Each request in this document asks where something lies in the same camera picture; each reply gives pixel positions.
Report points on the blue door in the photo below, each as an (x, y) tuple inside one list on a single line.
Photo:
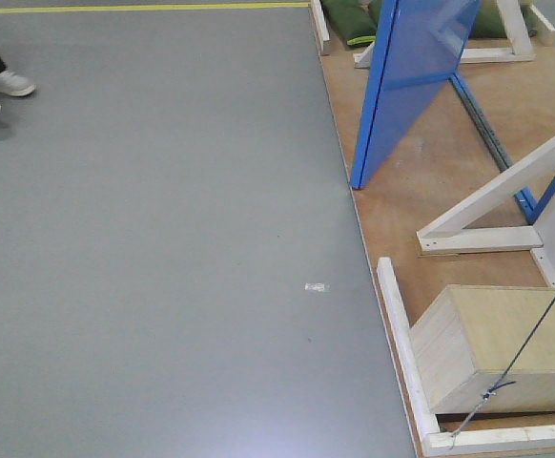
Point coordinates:
[(392, 103)]

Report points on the small clear plastic scrap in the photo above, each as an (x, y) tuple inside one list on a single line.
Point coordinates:
[(318, 287)]

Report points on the white triangular brace near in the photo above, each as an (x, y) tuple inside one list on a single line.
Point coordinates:
[(450, 234)]

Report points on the white triangular brace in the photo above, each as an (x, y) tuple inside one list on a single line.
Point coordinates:
[(506, 47), (450, 234)]

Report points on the plywood base platform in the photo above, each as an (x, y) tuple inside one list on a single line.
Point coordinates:
[(442, 160)]

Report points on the green sandbag left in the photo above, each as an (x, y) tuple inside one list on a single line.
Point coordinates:
[(356, 22)]

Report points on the green sandbag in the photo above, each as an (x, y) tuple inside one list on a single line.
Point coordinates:
[(356, 22), (488, 23)]

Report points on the plywood box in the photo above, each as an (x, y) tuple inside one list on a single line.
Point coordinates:
[(469, 336)]

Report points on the green sandbag right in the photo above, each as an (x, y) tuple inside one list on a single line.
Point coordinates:
[(488, 23)]

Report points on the white triangular brace far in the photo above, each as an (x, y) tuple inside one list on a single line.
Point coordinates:
[(506, 47)]

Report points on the white sneaker upper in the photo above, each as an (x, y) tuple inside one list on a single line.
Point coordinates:
[(15, 85)]

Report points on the white wooden edge rail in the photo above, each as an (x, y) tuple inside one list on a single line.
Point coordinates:
[(321, 31)]

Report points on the white near edge rail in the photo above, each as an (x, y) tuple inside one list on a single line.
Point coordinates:
[(422, 423)]

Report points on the blue door threshold rail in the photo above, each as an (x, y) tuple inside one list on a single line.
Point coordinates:
[(501, 158)]

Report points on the white near front rail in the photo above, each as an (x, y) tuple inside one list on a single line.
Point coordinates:
[(489, 440)]

